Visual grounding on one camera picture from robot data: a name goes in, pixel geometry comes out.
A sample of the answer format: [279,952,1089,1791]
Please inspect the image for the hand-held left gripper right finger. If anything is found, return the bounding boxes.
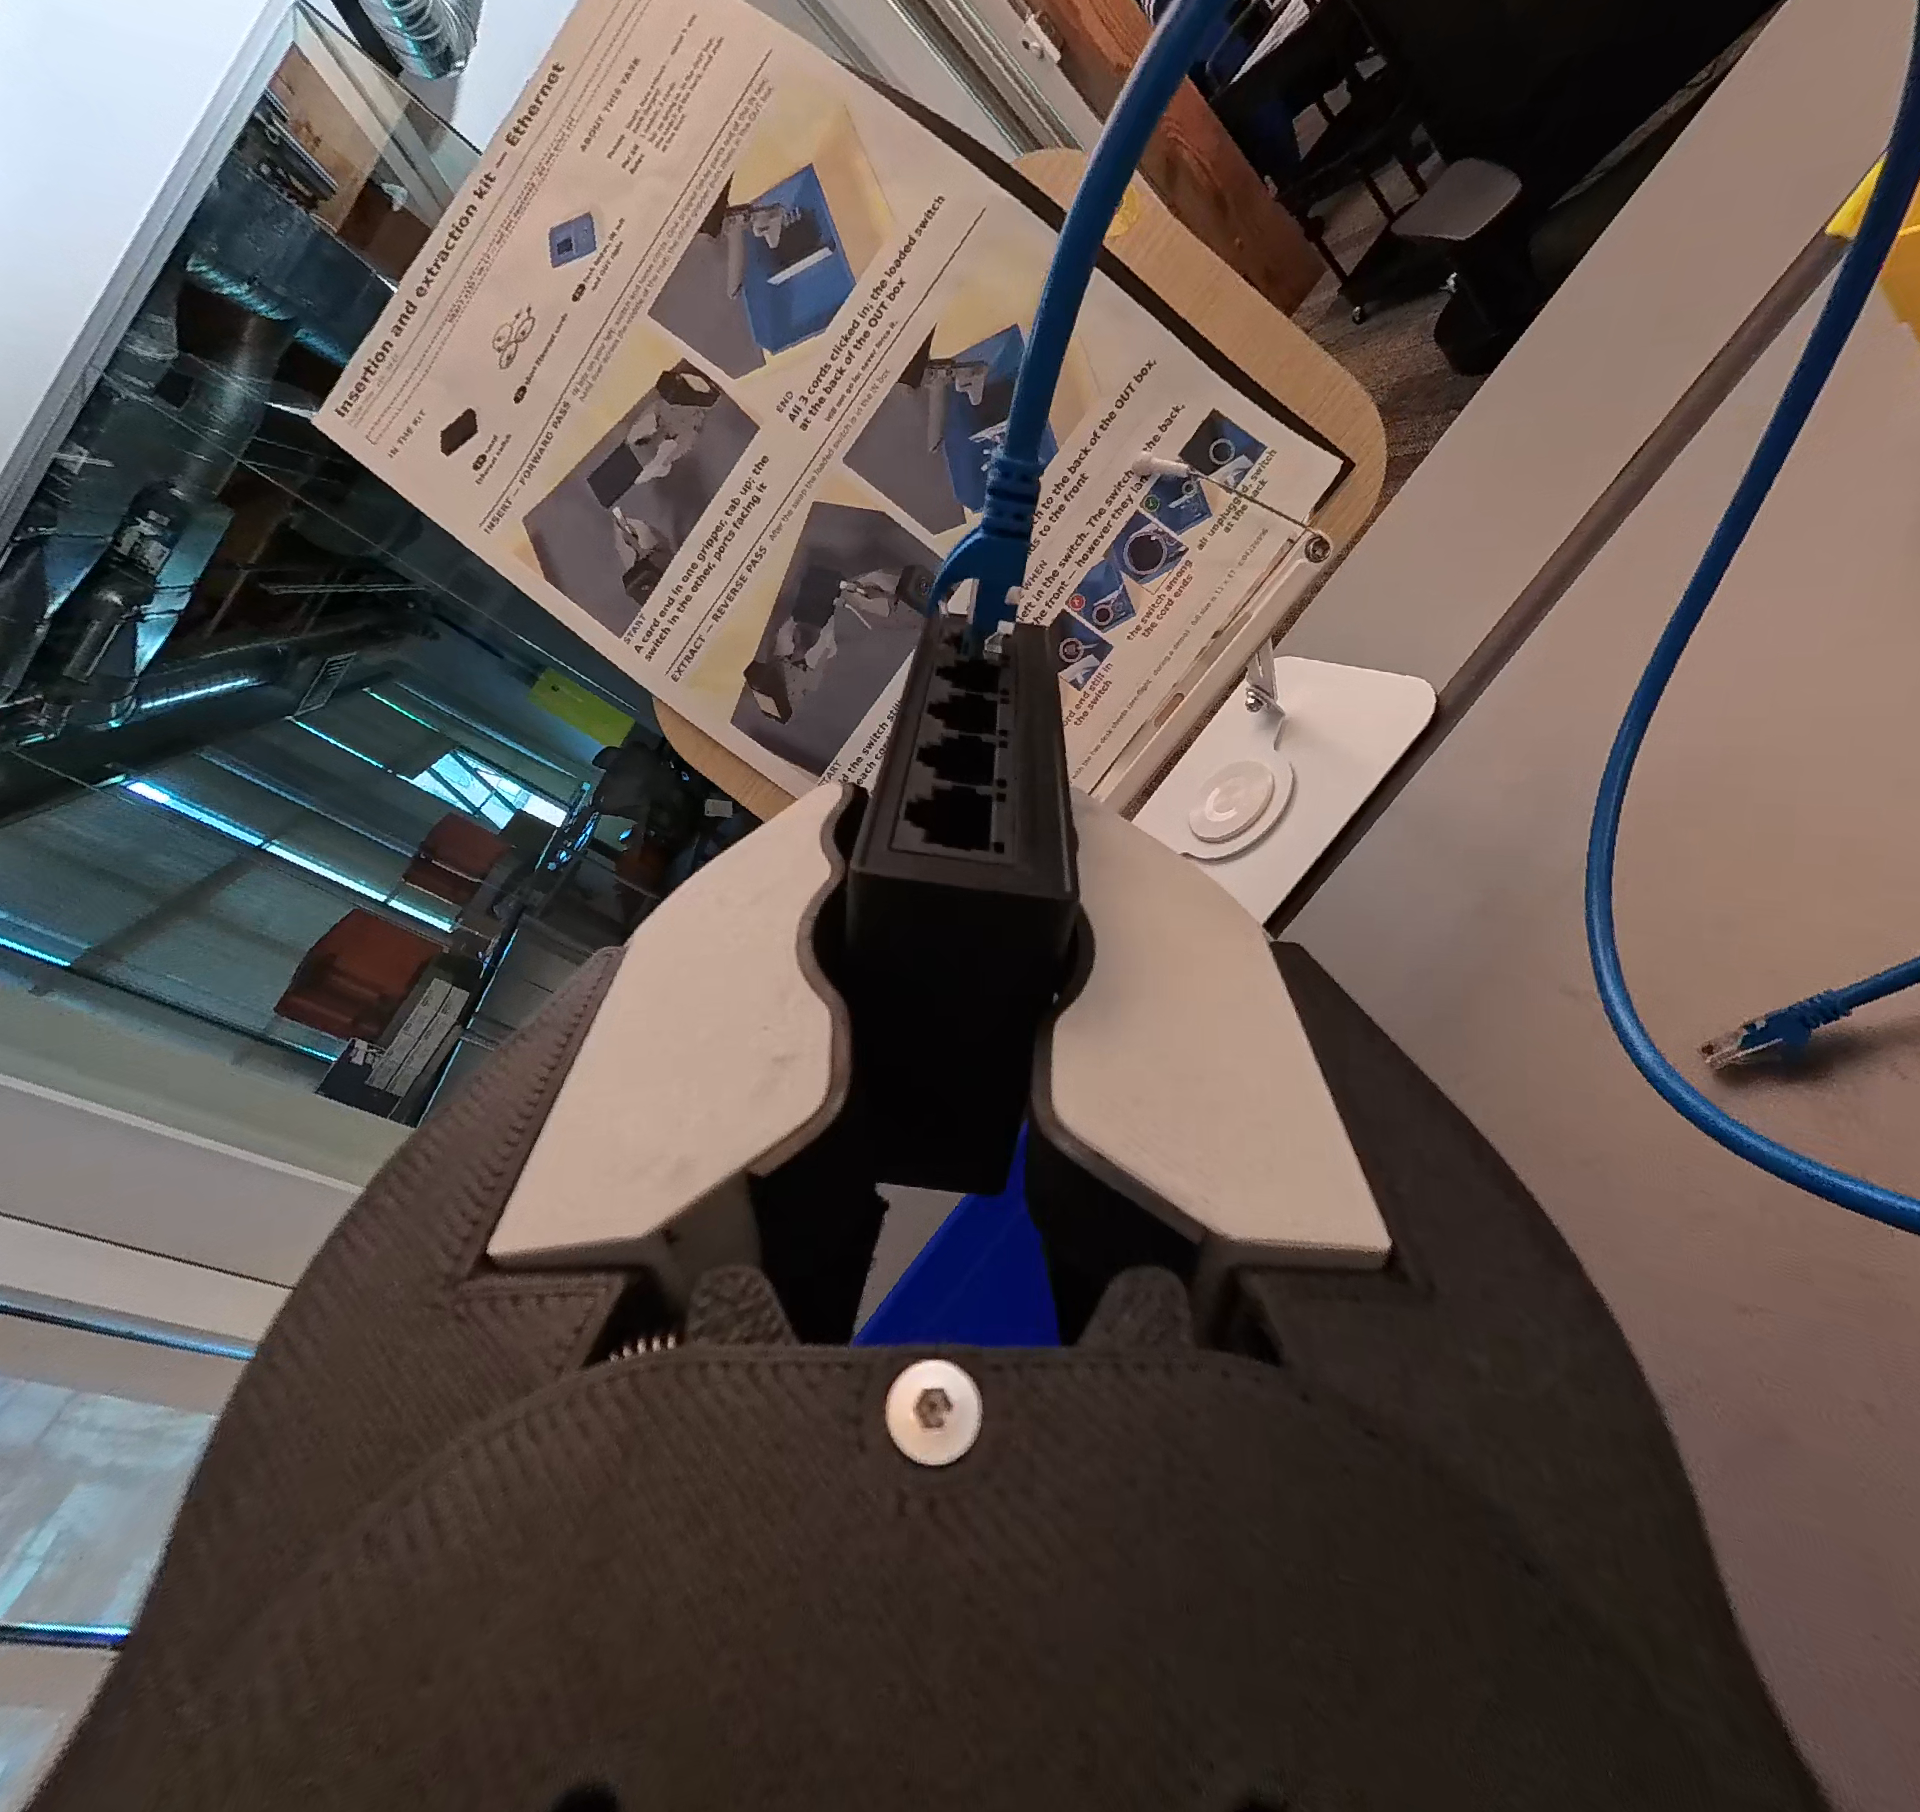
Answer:
[1024,796,1393,1348]

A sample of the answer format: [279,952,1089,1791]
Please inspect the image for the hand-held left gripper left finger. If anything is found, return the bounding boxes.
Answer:
[484,788,890,1346]

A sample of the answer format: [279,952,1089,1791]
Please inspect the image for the black ethernet switch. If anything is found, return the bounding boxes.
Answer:
[844,609,1081,1196]

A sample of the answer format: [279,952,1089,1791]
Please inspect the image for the blue plastic bin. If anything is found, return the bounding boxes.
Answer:
[855,1137,1074,1348]

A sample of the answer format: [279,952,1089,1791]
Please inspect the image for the blue ethernet cable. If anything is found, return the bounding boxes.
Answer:
[934,0,1920,1236]

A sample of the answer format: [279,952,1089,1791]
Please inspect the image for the yellow plastic bin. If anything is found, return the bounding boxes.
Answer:
[1822,154,1920,344]

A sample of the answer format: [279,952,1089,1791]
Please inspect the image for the white stand base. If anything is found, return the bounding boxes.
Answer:
[1178,654,1441,930]

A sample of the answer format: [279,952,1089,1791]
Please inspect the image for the wooden backing board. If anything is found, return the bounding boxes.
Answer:
[660,147,1391,825]

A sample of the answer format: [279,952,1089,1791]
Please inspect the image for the printed instruction sheet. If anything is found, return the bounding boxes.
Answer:
[312,0,1353,810]

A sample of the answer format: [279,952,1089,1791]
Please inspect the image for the wooden post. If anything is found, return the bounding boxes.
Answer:
[915,0,1330,321]

